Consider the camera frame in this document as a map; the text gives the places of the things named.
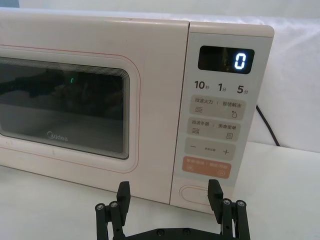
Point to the cream microwave oven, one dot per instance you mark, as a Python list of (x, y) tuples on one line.
[(155, 100)]

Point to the white curtain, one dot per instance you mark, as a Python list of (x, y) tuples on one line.
[(175, 6)]

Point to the oven control panel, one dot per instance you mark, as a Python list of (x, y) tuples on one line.
[(215, 140)]

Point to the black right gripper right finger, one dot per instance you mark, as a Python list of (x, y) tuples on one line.
[(215, 195)]

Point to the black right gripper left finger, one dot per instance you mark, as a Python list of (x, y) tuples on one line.
[(122, 200)]

